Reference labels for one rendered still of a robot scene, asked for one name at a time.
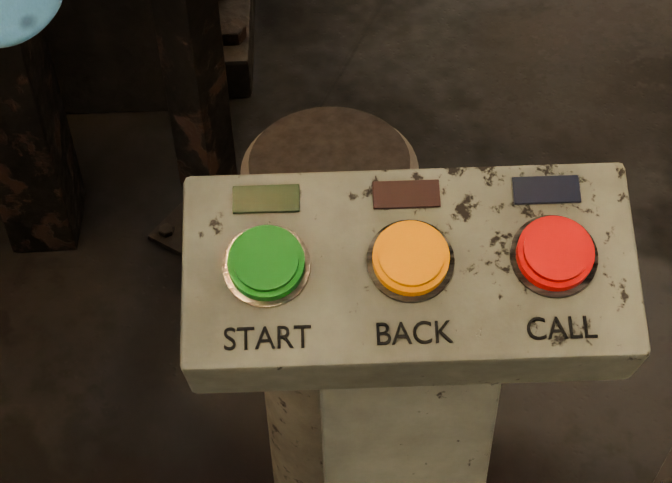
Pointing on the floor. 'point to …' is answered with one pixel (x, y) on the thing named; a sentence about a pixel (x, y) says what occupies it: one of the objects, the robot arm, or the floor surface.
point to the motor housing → (37, 153)
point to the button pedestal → (409, 313)
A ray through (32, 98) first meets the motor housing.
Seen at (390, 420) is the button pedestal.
